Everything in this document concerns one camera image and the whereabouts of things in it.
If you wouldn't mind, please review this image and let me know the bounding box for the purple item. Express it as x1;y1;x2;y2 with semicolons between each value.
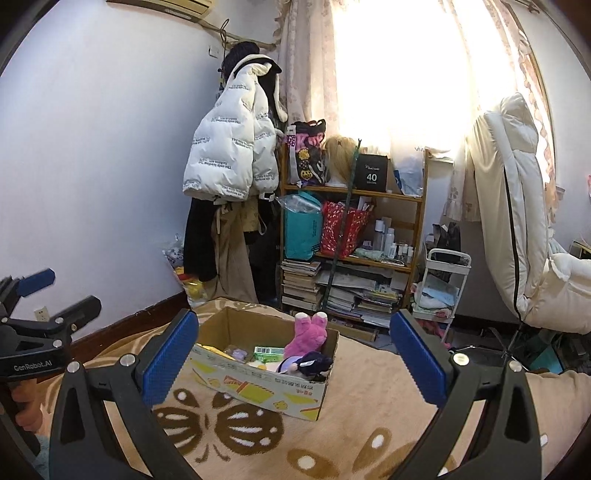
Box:
224;345;252;363

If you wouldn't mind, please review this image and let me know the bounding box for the white rolling cart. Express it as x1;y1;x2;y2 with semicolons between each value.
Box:
412;248;472;345

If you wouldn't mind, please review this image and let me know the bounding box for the printed cardboard box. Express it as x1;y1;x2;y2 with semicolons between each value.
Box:
189;302;329;421

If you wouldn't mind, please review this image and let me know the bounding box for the stack of books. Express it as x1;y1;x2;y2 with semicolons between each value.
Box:
280;259;322;310

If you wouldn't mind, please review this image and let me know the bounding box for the green tissue pack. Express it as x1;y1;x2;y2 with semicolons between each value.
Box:
253;346;284;364

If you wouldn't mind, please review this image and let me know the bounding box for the person's left hand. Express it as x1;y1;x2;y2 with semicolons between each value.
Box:
11;379;43;433

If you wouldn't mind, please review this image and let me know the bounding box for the white office chair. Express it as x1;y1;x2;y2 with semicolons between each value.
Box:
468;93;590;335

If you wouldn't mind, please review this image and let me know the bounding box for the red patterned gift bag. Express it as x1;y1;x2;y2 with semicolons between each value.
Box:
320;201;370;258

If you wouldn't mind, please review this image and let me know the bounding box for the beige hanging coat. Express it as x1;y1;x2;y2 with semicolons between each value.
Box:
205;203;257;303

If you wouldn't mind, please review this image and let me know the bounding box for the purple haired doll plush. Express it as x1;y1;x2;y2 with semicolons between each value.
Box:
276;351;334;382

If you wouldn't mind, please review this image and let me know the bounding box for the white puffer jacket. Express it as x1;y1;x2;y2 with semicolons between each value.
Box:
182;54;287;203

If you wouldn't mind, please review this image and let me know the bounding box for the green pole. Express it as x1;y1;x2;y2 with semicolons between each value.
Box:
321;138;362;312

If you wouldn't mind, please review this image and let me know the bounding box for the pink bear plush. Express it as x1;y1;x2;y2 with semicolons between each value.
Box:
283;311;328;359

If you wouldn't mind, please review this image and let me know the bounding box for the wooden bookshelf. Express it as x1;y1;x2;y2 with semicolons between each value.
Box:
280;141;428;312

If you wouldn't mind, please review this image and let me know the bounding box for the teal shopping bag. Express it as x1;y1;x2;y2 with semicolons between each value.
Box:
279;191;322;261

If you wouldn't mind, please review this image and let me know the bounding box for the beige patterned blanket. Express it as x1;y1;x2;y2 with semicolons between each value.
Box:
41;299;590;479

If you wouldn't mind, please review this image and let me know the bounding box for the light blue fuzzy sleeve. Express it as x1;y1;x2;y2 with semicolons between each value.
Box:
32;434;50;480

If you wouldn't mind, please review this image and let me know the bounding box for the blonde wig on stand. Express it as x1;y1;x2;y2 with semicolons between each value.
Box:
324;135;356;187

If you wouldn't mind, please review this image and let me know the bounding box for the colourful cartoon tote bag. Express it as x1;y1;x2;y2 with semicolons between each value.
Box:
286;119;327;187

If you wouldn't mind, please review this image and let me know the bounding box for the air conditioner unit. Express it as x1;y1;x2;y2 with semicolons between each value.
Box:
108;0;213;21

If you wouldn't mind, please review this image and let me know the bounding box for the yellow duck plush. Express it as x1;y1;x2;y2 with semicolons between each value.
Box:
197;343;233;360

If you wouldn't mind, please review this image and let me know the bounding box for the black box number 40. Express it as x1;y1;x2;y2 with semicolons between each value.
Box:
353;153;389;192

